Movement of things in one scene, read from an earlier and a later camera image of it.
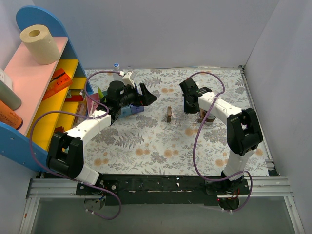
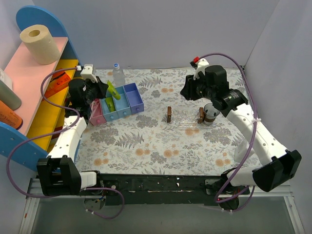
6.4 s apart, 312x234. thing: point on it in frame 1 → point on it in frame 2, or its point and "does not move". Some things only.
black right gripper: x=187 y=105 → x=188 y=88
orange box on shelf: x=60 y=80 does not move
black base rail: x=161 y=189 does not move
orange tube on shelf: x=9 y=117 does not move
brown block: x=169 y=114 does not move
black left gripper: x=139 y=96 → x=99 y=87
